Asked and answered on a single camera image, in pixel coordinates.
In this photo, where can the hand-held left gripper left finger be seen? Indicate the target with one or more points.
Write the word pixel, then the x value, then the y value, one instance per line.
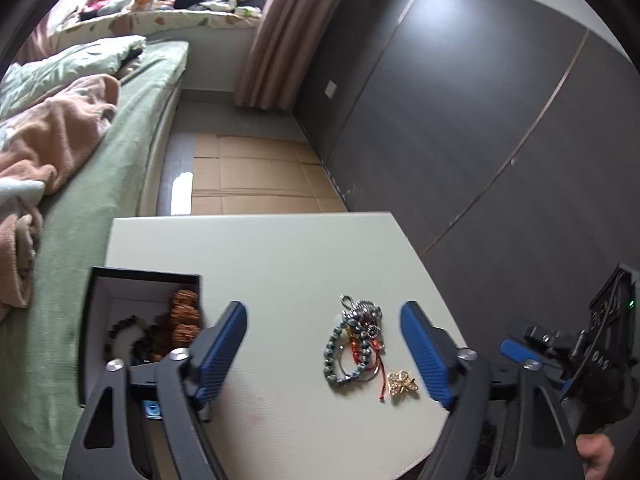
pixel 222 355

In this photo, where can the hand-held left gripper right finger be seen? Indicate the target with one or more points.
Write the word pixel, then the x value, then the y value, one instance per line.
pixel 425 355

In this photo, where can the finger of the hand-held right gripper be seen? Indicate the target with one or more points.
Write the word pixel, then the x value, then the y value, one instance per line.
pixel 542 335
pixel 520 352

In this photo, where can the gold butterfly brooch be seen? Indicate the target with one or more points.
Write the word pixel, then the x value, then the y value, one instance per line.
pixel 402 385

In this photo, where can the black jewelry box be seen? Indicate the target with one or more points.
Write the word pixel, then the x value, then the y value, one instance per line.
pixel 100 300

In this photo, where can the person's right hand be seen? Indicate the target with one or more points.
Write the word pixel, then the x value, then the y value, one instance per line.
pixel 595 455

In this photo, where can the flattened cardboard sheet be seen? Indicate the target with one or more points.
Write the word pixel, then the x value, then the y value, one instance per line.
pixel 250 170

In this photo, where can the green bed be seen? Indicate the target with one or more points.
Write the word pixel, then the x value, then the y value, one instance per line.
pixel 90 200

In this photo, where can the pink blanket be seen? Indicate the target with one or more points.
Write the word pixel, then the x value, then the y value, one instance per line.
pixel 55 125

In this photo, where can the pink-brown curtain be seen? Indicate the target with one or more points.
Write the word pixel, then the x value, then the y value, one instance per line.
pixel 280 35

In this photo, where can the pale green quilt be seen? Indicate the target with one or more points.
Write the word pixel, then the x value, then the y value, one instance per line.
pixel 60 62

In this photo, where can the patterned window seat cushion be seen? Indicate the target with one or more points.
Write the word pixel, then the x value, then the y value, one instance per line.
pixel 165 21

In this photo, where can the stuffed toy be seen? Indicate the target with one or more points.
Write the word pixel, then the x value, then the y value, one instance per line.
pixel 100 2

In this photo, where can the wall socket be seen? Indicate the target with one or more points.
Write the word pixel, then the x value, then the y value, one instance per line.
pixel 330 89

